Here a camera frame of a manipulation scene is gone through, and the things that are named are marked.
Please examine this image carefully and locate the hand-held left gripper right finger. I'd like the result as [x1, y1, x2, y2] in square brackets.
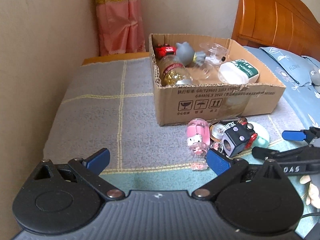
[191, 149, 292, 200]

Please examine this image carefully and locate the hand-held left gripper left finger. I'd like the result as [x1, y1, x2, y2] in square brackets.
[22, 148, 125, 201]

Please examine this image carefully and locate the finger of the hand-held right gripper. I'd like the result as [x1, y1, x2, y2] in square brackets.
[282, 126, 320, 145]
[252, 146, 320, 161]

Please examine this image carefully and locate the black cube toy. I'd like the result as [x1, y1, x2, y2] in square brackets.
[222, 121, 258, 158]

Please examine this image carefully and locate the pink cartoon toy bottle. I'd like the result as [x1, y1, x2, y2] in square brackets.
[187, 119, 213, 172]

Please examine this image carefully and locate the brown cardboard box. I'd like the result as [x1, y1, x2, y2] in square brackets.
[149, 33, 287, 127]

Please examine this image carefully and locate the white green-label swab container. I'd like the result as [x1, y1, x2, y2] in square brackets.
[217, 59, 260, 84]

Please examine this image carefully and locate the clear plastic cup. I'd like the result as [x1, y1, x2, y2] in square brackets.
[191, 61, 215, 80]

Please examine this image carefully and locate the clear plastic bottle red label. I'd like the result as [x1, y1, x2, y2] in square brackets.
[158, 56, 193, 87]

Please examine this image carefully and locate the clear round plastic container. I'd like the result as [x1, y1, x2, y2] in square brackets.
[200, 42, 229, 64]

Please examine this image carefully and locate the grey plush toy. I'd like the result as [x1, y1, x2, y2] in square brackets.
[175, 42, 207, 64]

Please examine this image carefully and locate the red toy car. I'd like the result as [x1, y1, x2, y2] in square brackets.
[154, 44, 177, 58]

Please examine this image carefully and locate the person's right hand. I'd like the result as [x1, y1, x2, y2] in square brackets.
[299, 176, 320, 207]

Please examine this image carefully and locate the teal round toy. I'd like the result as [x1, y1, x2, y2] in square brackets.
[246, 121, 270, 147]

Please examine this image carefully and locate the blue floral bed sheet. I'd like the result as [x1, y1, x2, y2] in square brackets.
[241, 45, 320, 130]

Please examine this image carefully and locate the checked blanket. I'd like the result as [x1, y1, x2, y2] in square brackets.
[42, 57, 320, 238]

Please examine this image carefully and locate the blue floral pillow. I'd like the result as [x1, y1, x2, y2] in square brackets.
[259, 45, 320, 87]

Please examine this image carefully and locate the wooden table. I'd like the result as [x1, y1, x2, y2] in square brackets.
[81, 52, 150, 67]

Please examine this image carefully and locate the wooden headboard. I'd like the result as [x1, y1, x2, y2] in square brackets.
[231, 0, 320, 62]

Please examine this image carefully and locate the pink curtain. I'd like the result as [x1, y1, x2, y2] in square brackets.
[93, 0, 147, 55]

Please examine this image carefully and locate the round silver keychain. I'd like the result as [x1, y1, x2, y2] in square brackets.
[209, 121, 240, 142]

